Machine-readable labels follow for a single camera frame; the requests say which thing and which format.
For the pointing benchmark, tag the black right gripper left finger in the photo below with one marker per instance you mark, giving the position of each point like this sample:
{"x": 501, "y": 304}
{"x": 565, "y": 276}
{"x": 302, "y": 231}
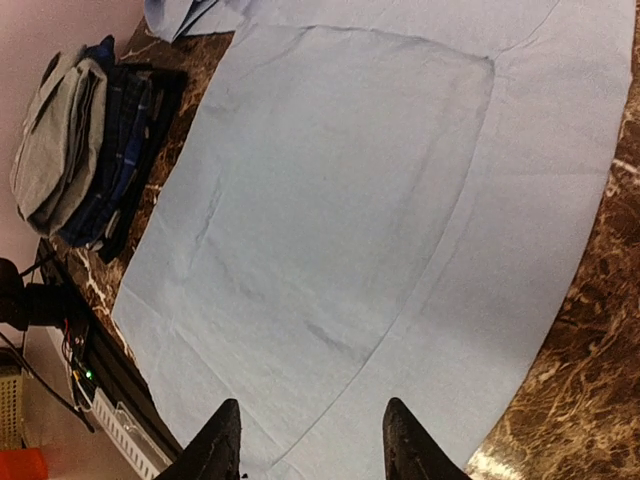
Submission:
{"x": 214, "y": 453}

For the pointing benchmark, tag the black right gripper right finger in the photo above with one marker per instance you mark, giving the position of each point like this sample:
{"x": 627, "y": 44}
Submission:
{"x": 410, "y": 453}

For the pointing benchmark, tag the light blue long sleeve shirt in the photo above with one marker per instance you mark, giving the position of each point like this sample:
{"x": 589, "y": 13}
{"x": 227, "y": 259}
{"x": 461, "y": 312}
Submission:
{"x": 375, "y": 199}

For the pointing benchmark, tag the orange object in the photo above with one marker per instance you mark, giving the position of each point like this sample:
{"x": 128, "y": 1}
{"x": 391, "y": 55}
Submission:
{"x": 23, "y": 464}

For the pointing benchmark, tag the folded grey button shirt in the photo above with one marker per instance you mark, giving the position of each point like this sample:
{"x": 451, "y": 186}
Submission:
{"x": 62, "y": 136}

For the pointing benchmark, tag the folded black printed shirt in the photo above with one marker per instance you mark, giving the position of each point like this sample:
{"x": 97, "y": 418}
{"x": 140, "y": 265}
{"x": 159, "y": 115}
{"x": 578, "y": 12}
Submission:
{"x": 164, "y": 95}

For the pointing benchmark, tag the folded navy plaid shirt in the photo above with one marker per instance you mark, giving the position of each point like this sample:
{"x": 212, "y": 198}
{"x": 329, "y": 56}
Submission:
{"x": 126, "y": 114}

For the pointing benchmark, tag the white slotted cable duct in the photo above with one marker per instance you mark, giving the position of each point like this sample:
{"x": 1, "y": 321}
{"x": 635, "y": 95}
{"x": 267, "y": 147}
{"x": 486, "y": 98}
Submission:
{"x": 131, "y": 440}

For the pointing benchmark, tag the black front rail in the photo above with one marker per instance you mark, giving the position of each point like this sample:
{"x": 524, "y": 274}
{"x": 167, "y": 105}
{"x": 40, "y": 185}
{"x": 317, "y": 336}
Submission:
{"x": 114, "y": 372}

